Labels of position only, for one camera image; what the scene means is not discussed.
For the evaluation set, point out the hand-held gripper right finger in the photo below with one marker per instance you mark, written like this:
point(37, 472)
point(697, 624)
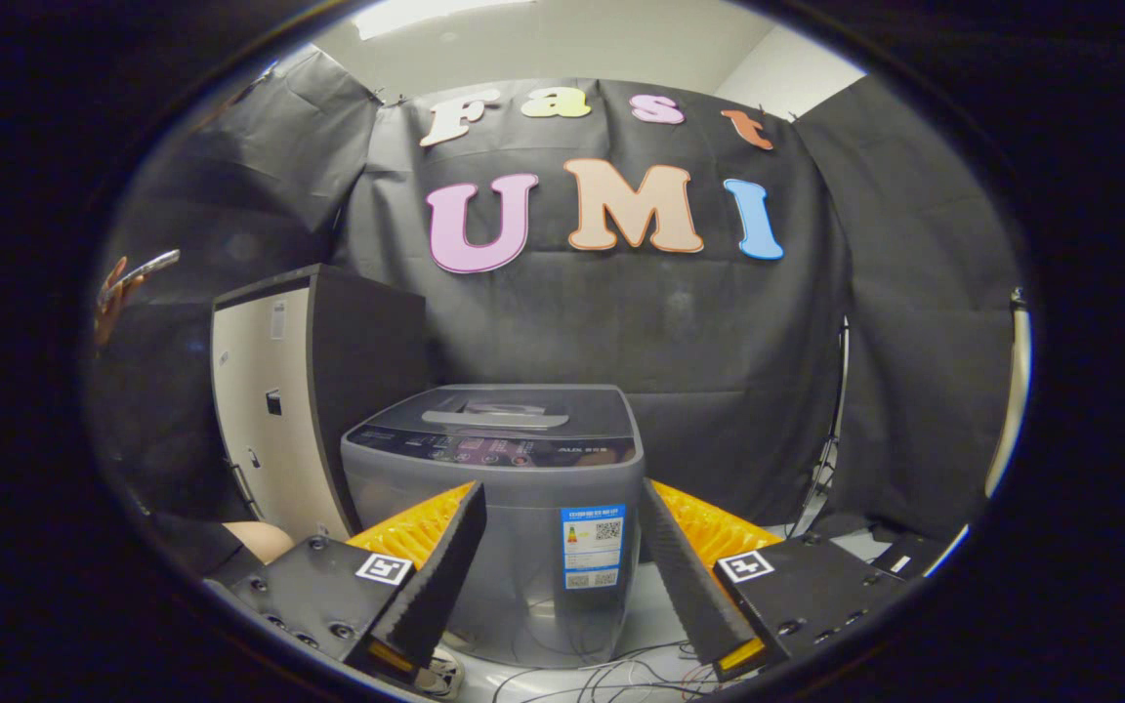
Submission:
point(685, 586)

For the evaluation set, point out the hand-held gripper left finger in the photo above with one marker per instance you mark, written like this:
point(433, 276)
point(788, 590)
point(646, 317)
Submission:
point(445, 576)

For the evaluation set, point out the grey washing machine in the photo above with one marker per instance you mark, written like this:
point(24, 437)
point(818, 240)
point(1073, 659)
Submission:
point(514, 547)

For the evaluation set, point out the dark washing machine lid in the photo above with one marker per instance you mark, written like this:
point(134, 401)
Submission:
point(582, 410)

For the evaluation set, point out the white patterned object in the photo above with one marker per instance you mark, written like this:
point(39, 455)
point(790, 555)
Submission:
point(440, 674)

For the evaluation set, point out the metal tripod stand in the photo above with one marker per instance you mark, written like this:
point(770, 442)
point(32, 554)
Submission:
point(826, 459)

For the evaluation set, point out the black box with white label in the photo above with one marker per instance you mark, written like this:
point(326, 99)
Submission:
point(914, 552)

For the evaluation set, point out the beige and dark cabinet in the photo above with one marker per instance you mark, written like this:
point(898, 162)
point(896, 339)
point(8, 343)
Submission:
point(270, 420)

